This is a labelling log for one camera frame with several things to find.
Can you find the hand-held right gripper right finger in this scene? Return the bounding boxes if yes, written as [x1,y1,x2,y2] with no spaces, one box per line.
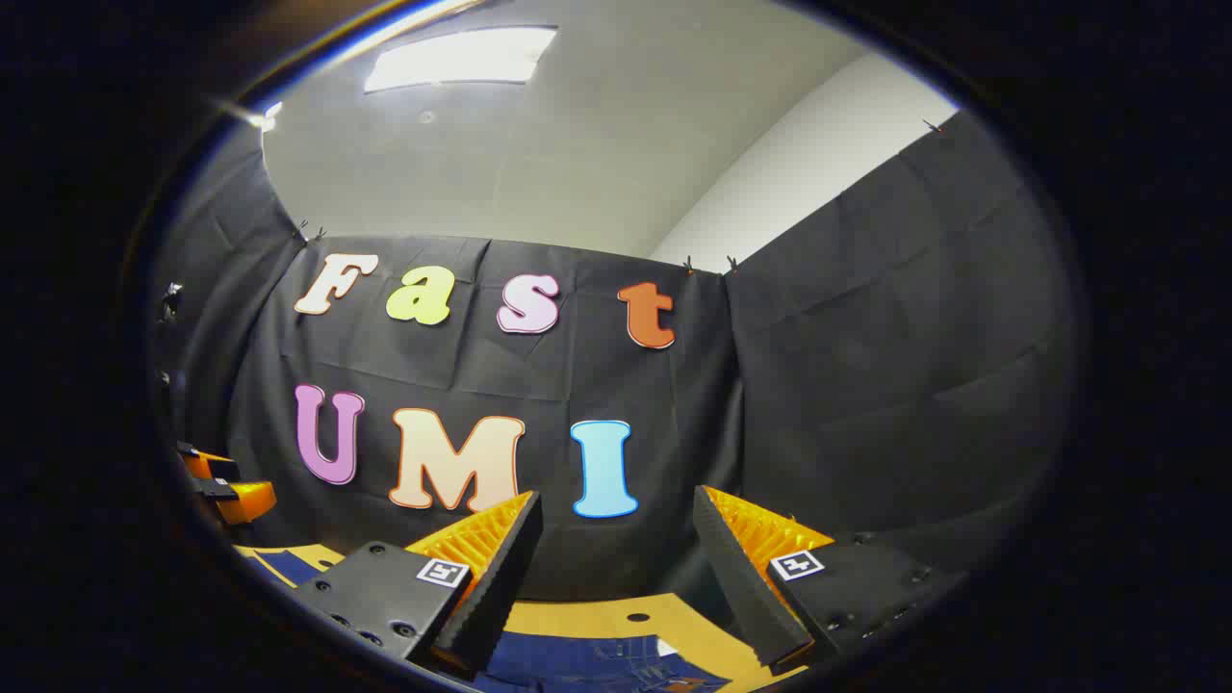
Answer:
[691,484,968,675]

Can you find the blue jeans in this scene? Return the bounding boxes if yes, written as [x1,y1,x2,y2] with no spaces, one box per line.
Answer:
[252,549,732,693]

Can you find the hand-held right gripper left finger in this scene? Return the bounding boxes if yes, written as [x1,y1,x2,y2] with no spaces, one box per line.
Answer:
[289,489,545,680]

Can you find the black backdrop cloth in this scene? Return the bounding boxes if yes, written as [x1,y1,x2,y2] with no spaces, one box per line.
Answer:
[149,108,1079,627]

